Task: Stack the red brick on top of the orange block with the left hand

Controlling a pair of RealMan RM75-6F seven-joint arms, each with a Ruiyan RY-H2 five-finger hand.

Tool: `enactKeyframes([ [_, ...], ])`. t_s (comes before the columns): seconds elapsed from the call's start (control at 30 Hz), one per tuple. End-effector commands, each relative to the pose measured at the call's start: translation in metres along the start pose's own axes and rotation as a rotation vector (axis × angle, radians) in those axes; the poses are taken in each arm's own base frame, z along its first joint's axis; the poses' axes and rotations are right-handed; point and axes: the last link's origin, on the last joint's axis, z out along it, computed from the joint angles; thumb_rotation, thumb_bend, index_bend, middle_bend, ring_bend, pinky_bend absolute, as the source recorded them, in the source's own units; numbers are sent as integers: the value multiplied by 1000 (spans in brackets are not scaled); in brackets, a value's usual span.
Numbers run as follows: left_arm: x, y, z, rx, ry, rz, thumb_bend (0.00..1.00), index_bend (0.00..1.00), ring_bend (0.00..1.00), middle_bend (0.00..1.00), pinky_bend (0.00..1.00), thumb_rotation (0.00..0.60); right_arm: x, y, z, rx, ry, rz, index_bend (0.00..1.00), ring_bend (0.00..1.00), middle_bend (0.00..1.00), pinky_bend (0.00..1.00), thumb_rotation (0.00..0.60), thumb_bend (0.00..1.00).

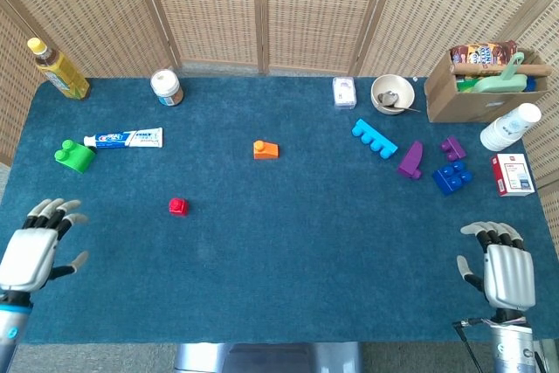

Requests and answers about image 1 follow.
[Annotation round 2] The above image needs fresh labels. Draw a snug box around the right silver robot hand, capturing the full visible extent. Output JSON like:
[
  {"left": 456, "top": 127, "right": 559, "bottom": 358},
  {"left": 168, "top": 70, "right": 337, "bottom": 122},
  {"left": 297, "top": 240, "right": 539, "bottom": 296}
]
[{"left": 456, "top": 221, "right": 537, "bottom": 324}]

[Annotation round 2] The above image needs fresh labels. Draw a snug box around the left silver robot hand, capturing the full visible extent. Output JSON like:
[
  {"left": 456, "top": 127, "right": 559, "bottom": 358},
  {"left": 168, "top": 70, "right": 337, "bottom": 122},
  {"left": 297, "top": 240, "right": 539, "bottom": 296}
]
[{"left": 0, "top": 197, "right": 90, "bottom": 294}]

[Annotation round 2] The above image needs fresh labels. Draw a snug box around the red toy block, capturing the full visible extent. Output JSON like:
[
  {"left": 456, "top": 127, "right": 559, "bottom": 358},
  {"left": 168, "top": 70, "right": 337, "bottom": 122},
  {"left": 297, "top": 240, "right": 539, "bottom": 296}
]
[{"left": 169, "top": 197, "right": 190, "bottom": 218}]

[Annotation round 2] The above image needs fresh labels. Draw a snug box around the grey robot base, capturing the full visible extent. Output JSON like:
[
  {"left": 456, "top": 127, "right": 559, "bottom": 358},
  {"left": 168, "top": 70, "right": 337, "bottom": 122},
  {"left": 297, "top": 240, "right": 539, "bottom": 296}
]
[{"left": 173, "top": 341, "right": 363, "bottom": 373}]

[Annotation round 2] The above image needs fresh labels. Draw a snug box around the stack of white paper cups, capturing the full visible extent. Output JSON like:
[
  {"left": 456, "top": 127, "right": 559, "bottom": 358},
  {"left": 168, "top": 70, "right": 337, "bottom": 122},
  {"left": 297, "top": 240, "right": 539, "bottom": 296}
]
[{"left": 480, "top": 102, "right": 542, "bottom": 152}]

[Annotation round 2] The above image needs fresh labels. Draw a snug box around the red and white carton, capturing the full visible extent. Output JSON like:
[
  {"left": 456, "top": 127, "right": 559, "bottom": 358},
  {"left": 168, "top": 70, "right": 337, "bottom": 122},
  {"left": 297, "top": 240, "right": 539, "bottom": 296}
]
[{"left": 489, "top": 153, "right": 536, "bottom": 197}]

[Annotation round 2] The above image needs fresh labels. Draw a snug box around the green two-stud block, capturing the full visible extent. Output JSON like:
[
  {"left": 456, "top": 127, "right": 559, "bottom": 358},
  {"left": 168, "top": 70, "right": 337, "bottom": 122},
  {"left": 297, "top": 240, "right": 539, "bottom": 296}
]
[{"left": 53, "top": 139, "right": 96, "bottom": 175}]

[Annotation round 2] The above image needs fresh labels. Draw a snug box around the dark blue four-stud block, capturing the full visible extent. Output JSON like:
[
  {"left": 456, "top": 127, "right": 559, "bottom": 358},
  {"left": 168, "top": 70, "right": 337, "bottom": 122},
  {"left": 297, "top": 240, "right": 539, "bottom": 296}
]
[{"left": 431, "top": 160, "right": 474, "bottom": 197}]

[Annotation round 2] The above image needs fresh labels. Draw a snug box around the small purple block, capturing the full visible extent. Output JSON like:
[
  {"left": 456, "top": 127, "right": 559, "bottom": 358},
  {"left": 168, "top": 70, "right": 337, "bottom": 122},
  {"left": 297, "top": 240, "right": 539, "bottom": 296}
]
[{"left": 439, "top": 135, "right": 467, "bottom": 162}]

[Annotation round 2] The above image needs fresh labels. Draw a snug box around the purple sloped block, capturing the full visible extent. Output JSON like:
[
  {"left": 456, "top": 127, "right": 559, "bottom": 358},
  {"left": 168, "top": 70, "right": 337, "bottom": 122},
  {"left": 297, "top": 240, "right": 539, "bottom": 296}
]
[{"left": 397, "top": 140, "right": 425, "bottom": 181}]

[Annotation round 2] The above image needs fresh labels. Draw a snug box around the white blue toothpaste tube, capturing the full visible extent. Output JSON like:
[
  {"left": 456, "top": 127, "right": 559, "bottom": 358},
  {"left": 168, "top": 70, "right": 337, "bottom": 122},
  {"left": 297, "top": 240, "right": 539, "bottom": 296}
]
[{"left": 83, "top": 127, "right": 164, "bottom": 149}]

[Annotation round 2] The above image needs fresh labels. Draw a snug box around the cardboard box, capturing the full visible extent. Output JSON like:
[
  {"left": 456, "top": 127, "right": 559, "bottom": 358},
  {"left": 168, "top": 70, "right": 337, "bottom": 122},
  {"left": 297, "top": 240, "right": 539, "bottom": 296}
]
[{"left": 424, "top": 49, "right": 554, "bottom": 124}]

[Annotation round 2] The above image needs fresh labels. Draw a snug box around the yellow-capped tea bottle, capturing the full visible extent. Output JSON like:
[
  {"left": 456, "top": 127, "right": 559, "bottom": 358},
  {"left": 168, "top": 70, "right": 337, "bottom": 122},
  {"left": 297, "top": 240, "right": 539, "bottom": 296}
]
[{"left": 26, "top": 37, "right": 92, "bottom": 101}]

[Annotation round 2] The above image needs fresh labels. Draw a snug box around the blue plastic item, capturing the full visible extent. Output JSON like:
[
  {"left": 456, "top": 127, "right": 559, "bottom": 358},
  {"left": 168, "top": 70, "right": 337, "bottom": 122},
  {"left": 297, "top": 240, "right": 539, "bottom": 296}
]
[{"left": 525, "top": 75, "right": 549, "bottom": 93}]

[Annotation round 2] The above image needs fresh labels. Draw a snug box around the cyan long toy block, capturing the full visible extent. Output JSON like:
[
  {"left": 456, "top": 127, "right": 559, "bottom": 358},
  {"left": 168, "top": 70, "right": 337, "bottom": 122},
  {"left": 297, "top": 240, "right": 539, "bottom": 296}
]
[{"left": 351, "top": 118, "right": 399, "bottom": 161}]

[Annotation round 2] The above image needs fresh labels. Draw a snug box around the light green plastic dustpan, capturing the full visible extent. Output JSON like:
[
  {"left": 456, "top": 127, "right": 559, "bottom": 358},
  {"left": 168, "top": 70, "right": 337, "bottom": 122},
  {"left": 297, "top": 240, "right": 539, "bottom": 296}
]
[{"left": 470, "top": 52, "right": 528, "bottom": 93}]

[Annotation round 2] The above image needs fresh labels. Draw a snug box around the green yellow packet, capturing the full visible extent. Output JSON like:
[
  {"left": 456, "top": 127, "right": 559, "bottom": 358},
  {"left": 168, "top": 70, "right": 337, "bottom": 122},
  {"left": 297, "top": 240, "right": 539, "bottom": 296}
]
[{"left": 455, "top": 75, "right": 480, "bottom": 93}]

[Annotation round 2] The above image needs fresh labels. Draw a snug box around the wooden rolling pin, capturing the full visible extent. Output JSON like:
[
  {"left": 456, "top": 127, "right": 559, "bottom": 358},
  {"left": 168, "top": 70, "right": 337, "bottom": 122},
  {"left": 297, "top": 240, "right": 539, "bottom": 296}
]
[{"left": 451, "top": 62, "right": 553, "bottom": 78}]

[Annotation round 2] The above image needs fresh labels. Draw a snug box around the metal spoon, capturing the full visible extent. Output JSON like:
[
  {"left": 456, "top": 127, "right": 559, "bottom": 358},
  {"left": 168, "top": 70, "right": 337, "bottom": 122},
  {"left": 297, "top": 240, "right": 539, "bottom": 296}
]
[{"left": 376, "top": 91, "right": 422, "bottom": 114}]

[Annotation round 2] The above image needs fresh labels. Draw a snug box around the beige bowl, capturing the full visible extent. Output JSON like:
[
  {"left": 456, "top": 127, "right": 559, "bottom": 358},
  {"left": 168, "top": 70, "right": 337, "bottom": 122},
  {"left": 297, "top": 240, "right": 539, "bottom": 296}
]
[{"left": 370, "top": 73, "right": 415, "bottom": 116}]

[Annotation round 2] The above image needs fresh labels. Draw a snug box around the white-lidded brown jar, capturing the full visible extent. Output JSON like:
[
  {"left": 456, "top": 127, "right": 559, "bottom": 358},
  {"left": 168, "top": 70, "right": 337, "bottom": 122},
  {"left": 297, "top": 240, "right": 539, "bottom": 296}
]
[{"left": 149, "top": 68, "right": 184, "bottom": 107}]

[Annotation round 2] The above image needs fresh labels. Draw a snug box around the brown snack bag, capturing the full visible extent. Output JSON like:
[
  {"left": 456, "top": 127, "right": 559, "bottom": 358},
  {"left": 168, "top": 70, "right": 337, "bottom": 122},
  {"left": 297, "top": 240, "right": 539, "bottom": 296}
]
[{"left": 449, "top": 39, "right": 519, "bottom": 66}]

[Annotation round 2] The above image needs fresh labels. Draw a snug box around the blue carpet table mat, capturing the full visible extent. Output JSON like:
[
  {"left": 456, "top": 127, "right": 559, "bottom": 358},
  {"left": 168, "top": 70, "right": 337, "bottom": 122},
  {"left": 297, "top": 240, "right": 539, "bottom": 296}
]
[{"left": 0, "top": 77, "right": 556, "bottom": 345}]

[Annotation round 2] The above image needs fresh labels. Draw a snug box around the small clear plastic box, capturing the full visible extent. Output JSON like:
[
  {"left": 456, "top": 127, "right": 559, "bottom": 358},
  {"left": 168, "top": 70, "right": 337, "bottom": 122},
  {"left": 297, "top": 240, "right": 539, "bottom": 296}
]
[{"left": 332, "top": 76, "right": 357, "bottom": 110}]

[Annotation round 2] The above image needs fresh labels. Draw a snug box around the orange sloped block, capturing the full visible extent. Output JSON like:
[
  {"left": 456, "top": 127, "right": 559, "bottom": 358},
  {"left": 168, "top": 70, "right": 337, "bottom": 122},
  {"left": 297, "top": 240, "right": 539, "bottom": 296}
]
[{"left": 252, "top": 140, "right": 280, "bottom": 161}]

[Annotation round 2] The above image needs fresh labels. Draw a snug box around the wicker folding screen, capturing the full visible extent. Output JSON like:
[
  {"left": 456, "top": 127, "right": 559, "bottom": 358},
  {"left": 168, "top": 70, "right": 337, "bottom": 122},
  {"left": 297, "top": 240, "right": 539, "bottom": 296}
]
[{"left": 0, "top": 0, "right": 559, "bottom": 256}]

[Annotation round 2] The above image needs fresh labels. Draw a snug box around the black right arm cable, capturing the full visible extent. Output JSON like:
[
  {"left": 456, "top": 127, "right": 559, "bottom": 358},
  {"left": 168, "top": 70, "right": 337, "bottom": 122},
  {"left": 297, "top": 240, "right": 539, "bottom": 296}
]
[{"left": 452, "top": 318, "right": 494, "bottom": 373}]

